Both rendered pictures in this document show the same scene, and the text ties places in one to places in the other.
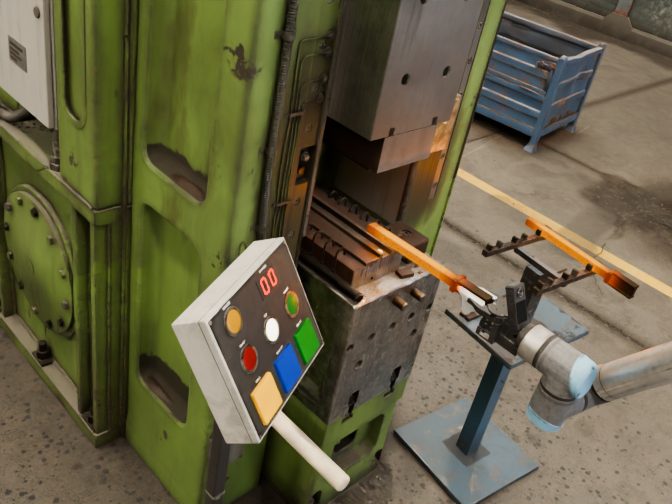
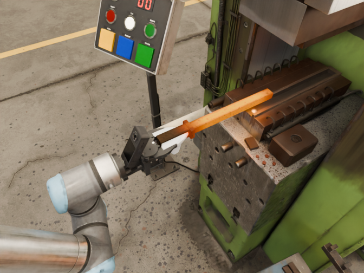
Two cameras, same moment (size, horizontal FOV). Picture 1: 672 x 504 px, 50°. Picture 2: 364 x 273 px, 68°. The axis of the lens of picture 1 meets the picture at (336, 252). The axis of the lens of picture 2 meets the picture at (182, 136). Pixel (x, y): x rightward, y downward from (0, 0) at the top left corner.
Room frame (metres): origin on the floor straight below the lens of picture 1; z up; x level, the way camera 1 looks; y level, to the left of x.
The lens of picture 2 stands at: (1.65, -0.80, 1.62)
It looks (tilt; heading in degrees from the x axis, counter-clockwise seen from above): 50 degrees down; 109
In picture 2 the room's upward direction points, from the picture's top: straight up
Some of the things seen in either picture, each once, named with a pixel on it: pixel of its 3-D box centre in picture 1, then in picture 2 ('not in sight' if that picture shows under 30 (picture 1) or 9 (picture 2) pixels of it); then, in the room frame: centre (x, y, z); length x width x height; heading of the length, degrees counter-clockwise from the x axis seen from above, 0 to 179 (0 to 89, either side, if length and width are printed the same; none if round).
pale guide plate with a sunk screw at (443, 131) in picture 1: (441, 123); not in sight; (1.96, -0.22, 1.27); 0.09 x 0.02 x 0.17; 140
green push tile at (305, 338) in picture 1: (305, 341); (144, 55); (1.21, 0.03, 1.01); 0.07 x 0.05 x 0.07; 165
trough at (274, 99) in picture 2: (334, 217); (294, 89); (1.78, 0.03, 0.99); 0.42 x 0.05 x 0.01; 50
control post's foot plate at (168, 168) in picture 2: not in sight; (160, 161); (1.15, 0.18, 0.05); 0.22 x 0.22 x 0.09; 50
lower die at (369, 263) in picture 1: (326, 230); (286, 93); (1.76, 0.04, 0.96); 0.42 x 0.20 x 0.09; 50
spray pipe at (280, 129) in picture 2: not in sight; (304, 117); (1.83, -0.06, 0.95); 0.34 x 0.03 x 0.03; 50
